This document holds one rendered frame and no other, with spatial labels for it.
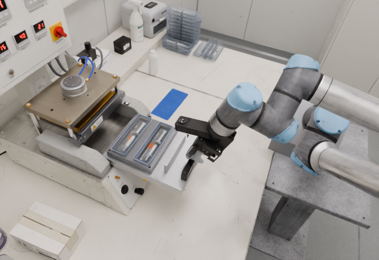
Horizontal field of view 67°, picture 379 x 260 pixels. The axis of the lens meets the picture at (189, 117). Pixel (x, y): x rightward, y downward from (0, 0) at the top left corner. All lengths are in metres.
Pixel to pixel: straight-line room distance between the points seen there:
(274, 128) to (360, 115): 0.19
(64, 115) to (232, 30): 2.74
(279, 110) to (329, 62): 2.28
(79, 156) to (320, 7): 2.73
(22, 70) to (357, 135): 1.47
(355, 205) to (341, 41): 1.80
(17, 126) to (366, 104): 1.12
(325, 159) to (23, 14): 1.02
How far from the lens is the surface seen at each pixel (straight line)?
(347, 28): 2.84
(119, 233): 1.10
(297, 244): 2.04
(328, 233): 2.17
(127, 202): 1.11
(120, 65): 1.68
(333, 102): 0.76
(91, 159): 0.97
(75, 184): 1.14
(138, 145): 0.99
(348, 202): 1.36
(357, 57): 2.97
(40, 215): 1.10
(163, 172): 0.95
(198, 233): 1.10
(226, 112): 0.72
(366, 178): 0.92
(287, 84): 0.74
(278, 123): 0.73
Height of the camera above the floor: 1.76
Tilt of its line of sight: 45 degrees down
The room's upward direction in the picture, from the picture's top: 6 degrees clockwise
